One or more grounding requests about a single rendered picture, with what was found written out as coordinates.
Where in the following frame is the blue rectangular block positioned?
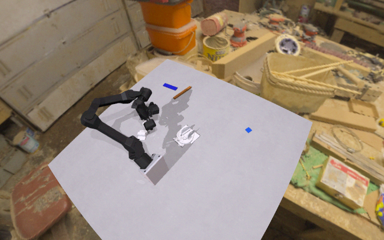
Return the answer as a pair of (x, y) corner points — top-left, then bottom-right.
(163, 83), (177, 91)

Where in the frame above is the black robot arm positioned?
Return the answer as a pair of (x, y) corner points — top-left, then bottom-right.
(80, 86), (160, 170)

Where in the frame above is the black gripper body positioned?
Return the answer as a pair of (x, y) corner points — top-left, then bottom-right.
(137, 107), (156, 131)

